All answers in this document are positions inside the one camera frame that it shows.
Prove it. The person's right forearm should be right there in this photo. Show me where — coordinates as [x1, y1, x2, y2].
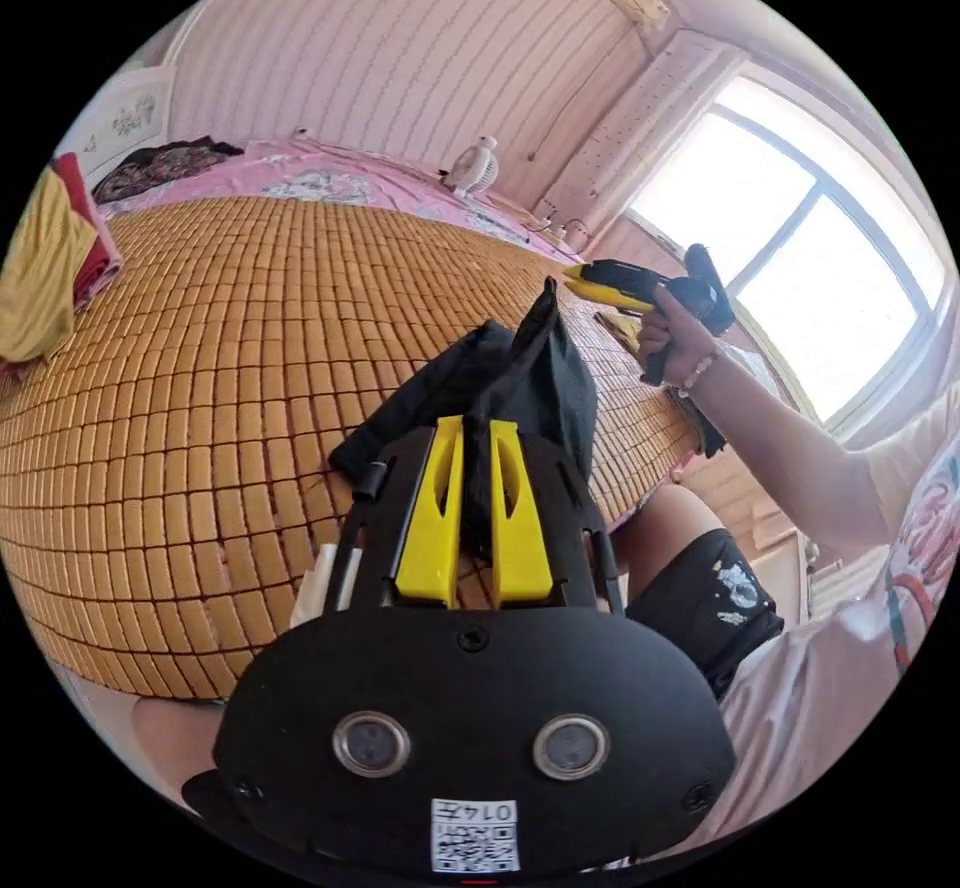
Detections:
[678, 349, 895, 550]

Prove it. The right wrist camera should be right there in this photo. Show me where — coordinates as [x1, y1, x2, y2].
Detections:
[683, 242, 738, 338]

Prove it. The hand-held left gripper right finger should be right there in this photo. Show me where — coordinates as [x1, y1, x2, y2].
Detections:
[490, 419, 556, 610]

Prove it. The person's right hand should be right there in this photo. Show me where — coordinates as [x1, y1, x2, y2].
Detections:
[635, 286, 723, 394]

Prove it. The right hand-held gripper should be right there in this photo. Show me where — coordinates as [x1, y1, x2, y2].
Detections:
[562, 257, 735, 388]

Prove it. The pink dotted curtain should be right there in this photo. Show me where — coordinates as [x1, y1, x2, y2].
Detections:
[533, 29, 748, 248]

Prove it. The person's body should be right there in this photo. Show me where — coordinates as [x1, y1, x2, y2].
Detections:
[133, 377, 960, 871]

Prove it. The dark floral cloth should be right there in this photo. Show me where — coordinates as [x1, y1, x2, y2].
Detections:
[92, 139, 246, 205]

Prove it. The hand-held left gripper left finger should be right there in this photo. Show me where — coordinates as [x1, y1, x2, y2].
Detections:
[393, 415, 465, 610]

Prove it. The bed with woven mat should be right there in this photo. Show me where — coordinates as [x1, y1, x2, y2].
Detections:
[0, 137, 723, 703]

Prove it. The small white fan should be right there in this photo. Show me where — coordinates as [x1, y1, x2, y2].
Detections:
[440, 135, 501, 200]

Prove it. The window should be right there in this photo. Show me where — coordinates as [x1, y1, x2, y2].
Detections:
[626, 74, 948, 443]

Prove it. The white headboard with floral print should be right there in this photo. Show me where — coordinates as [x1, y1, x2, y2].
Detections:
[74, 66, 175, 181]

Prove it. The black short sleeve shirt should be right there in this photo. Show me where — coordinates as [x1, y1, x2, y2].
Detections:
[328, 276, 601, 563]

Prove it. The pile of clothes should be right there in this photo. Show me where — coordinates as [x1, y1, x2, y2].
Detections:
[0, 151, 126, 381]

